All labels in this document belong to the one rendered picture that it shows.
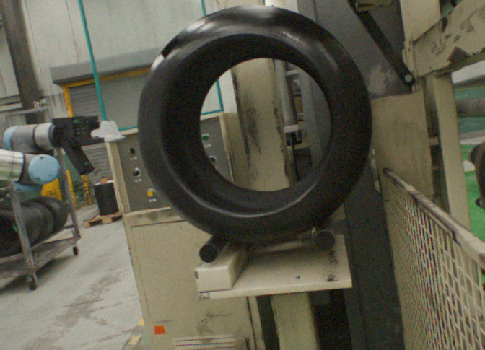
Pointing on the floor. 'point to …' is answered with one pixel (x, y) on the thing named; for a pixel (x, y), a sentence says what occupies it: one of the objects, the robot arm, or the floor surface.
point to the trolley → (34, 221)
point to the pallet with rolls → (105, 203)
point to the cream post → (268, 164)
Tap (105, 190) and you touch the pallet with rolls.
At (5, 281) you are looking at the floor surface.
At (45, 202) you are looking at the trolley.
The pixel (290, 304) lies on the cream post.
